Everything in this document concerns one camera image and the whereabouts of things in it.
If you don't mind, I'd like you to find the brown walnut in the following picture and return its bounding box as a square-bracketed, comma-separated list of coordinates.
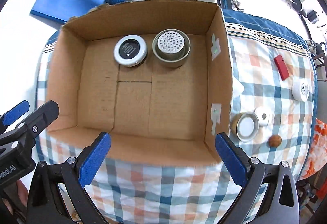
[268, 135, 282, 148]

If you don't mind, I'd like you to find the white earbuds case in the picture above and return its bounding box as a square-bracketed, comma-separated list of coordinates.
[254, 106, 270, 127]

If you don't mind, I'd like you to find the white round cream jar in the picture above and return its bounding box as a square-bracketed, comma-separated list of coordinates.
[292, 78, 310, 102]

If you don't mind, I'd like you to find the black-top white round jar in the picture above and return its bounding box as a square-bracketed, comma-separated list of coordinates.
[114, 35, 147, 67]

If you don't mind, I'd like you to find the red rectangular box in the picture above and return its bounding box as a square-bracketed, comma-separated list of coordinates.
[274, 55, 289, 81]

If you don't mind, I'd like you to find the metal perforated lid tin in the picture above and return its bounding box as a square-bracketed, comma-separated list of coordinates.
[152, 29, 191, 68]

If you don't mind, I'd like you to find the orange white patterned cushion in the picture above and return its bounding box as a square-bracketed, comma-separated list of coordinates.
[300, 118, 327, 180]

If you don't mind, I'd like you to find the grey round chair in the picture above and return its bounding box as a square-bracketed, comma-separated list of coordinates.
[317, 80, 327, 123]

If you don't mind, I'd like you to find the open cardboard box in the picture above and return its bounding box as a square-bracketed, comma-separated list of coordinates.
[47, 0, 232, 166]

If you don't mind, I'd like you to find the dark blue cloth bag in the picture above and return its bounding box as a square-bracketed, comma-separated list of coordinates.
[104, 0, 126, 5]

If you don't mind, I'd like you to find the black speaker box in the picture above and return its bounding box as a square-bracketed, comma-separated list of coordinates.
[307, 10, 319, 24]

